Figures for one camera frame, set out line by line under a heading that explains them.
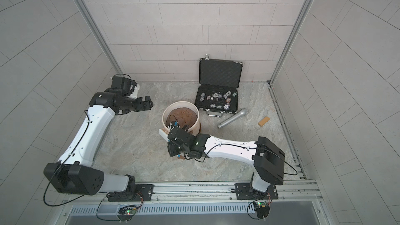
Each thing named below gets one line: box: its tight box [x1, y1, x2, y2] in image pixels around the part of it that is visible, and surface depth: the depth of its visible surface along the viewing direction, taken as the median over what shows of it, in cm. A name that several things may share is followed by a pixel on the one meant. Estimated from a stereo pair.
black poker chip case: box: [194, 53, 244, 118], surface depth 107 cm
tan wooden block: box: [257, 116, 271, 127], surface depth 98 cm
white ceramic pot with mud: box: [161, 101, 201, 135], surface depth 88 cm
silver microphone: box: [217, 108, 248, 129], surface depth 98 cm
